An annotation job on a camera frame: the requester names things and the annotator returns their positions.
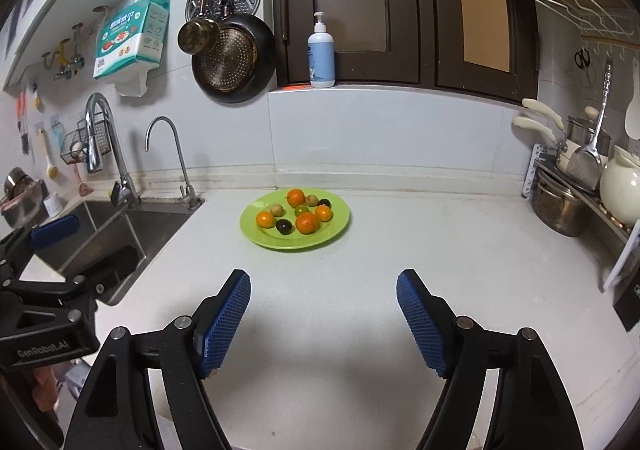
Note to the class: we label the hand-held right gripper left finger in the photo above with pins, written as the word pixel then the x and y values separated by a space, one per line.
pixel 222 325

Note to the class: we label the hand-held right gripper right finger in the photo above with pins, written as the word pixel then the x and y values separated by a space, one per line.
pixel 422 325

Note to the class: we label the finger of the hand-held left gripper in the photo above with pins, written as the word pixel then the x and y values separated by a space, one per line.
pixel 55 231
pixel 85 287

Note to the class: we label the green plate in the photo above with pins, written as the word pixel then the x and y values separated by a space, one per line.
pixel 295 241

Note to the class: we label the large orange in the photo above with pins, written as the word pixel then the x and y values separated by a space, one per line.
pixel 307 223

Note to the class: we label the green lime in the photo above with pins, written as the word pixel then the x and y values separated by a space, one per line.
pixel 301 210

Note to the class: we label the small orange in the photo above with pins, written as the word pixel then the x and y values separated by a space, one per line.
pixel 296 196

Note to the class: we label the white cup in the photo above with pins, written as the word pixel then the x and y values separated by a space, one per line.
pixel 52 206

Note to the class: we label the stacked steel pots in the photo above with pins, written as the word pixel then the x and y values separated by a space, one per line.
pixel 20 200

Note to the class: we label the yellow dish brush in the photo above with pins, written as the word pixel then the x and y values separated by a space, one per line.
pixel 50 162

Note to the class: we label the steel sink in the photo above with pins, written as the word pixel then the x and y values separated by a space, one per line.
pixel 150 225

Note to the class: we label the tall chrome faucet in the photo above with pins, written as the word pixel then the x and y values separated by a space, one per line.
pixel 100 129

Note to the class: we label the small brown longan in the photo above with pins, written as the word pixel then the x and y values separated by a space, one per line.
pixel 312 200
pixel 276 209

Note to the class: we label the thin steel faucet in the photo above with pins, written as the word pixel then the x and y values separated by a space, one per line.
pixel 175 149

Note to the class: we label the steel cooking pot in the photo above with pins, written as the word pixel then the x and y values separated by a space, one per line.
pixel 557 207

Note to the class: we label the metal corner rack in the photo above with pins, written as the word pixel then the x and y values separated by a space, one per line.
pixel 535 164

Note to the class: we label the green tissue pack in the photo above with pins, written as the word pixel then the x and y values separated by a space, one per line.
pixel 132 37

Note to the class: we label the black box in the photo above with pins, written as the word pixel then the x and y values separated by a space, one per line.
pixel 630 305

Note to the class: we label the white card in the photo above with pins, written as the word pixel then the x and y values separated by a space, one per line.
pixel 622 260

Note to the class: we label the metal spatula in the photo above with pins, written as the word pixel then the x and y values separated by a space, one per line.
pixel 587 164

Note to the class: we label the small brass pot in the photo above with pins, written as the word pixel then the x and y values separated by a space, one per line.
pixel 198 37

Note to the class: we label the cream ceramic pot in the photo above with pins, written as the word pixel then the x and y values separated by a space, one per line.
pixel 620 185

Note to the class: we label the golden perforated strainer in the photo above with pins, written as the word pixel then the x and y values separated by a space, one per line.
pixel 232 62

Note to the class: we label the steel lidded pot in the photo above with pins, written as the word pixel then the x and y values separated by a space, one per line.
pixel 582 132

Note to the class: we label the black frying pan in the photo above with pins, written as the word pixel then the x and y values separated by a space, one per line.
pixel 265 59

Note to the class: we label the white pump soap bottle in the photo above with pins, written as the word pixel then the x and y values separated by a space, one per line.
pixel 321 59

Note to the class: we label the white rice paddle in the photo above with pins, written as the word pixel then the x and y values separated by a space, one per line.
pixel 634 114

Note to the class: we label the black kitchen scissors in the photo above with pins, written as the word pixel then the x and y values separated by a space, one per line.
pixel 582 58

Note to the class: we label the metal wall hook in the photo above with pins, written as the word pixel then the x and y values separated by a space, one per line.
pixel 61 57
pixel 75 39

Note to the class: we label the brown wooden window frame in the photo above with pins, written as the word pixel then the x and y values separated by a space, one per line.
pixel 425 4

